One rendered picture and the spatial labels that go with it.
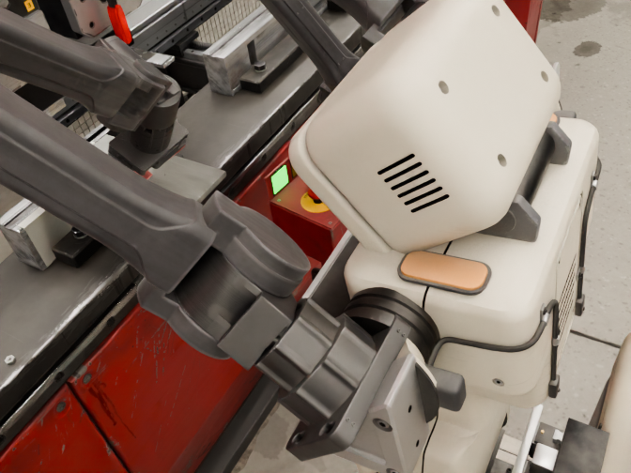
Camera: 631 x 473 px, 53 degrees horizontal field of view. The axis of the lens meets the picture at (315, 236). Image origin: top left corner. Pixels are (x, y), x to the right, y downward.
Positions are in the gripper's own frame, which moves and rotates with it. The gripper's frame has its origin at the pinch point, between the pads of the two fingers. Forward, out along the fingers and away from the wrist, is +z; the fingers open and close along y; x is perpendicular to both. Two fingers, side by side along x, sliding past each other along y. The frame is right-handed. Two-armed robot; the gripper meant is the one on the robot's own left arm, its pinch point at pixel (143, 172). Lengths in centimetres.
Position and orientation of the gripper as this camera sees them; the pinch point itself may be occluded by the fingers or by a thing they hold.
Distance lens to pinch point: 102.0
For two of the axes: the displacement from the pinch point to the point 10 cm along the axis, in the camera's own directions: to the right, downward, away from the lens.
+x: 7.9, 6.1, -0.3
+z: -3.3, 4.7, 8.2
